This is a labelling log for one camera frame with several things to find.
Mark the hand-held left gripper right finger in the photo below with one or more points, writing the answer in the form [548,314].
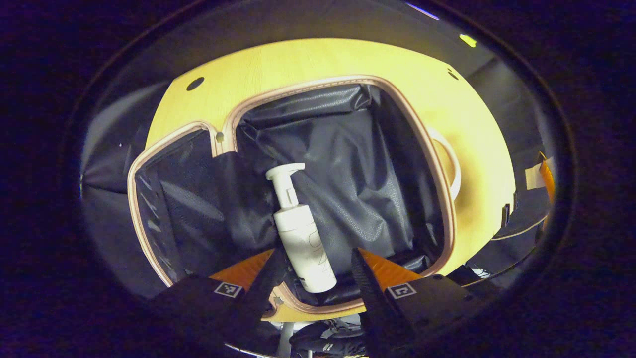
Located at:
[370,293]

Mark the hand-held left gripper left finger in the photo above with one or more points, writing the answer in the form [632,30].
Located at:
[263,288]

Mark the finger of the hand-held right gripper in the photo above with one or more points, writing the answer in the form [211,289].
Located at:
[547,179]

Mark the white pump bottle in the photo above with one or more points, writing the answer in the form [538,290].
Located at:
[300,233]

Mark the pink suitcase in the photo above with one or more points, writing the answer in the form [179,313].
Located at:
[348,164]

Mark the white table leg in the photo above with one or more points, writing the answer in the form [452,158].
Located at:
[284,343]

